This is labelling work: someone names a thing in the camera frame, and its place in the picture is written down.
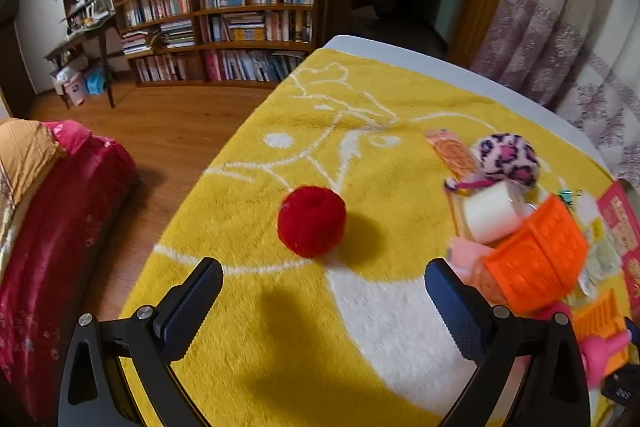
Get yellow and white fluffy blanket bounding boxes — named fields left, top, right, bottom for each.
left=120, top=48, right=633, bottom=427

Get red floral bedding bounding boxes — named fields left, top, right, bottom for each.
left=0, top=119, right=138, bottom=427

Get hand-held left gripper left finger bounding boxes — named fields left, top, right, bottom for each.
left=57, top=257, right=224, bottom=427

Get white curtain with purple pattern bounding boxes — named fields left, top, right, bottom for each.
left=470, top=0, right=640, bottom=188

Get orange ridged plastic piece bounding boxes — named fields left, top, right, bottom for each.
left=572, top=289, right=626, bottom=338

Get red cardboard box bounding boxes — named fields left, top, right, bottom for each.
left=597, top=181, right=640, bottom=278

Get small orange cookie packet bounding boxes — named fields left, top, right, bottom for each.
left=427, top=129, right=483, bottom=180

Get wooden bookcase with books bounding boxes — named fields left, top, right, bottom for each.
left=110, top=0, right=333, bottom=88

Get pink and white storage box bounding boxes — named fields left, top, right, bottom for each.
left=52, top=67, right=86, bottom=108

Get pink purple hair tie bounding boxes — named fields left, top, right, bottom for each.
left=444, top=177, right=482, bottom=196

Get pink foam hair curler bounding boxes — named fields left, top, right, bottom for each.
left=575, top=329, right=633, bottom=390

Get wooden desk with shelf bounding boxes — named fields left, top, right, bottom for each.
left=45, top=0, right=121, bottom=108

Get orange quilted pillow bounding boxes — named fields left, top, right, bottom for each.
left=0, top=119, right=66, bottom=208

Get leopard print plush earmuffs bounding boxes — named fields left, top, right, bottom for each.
left=475, top=133, right=541, bottom=188

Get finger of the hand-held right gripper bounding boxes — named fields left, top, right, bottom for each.
left=600, top=369, right=640, bottom=404

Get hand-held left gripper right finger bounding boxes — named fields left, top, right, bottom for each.
left=424, top=257, right=591, bottom=427

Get blue bag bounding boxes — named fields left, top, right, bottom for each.
left=82, top=69, right=107, bottom=96

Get orange plastic basket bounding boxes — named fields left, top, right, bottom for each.
left=485, top=194, right=590, bottom=315

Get red yarn ball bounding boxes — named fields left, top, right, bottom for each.
left=277, top=186, right=347, bottom=258

